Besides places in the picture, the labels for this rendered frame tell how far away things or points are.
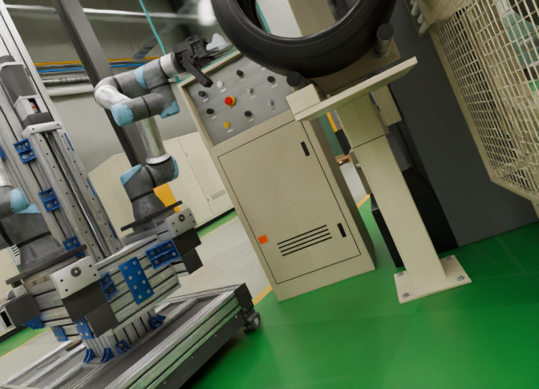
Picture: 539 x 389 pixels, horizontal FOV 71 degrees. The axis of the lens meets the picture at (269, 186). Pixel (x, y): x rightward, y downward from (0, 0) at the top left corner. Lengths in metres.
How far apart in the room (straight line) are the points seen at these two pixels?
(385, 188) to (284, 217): 0.63
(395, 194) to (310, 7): 0.77
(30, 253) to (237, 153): 0.99
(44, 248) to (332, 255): 1.27
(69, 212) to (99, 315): 0.48
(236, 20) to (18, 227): 1.04
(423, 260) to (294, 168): 0.74
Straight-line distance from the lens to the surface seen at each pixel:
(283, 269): 2.05
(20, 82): 1.94
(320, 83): 1.50
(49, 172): 1.82
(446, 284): 1.62
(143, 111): 1.38
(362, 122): 1.51
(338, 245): 1.96
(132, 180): 1.84
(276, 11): 12.11
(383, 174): 1.53
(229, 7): 1.23
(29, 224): 1.62
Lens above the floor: 0.71
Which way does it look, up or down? 4 degrees down
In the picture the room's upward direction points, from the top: 25 degrees counter-clockwise
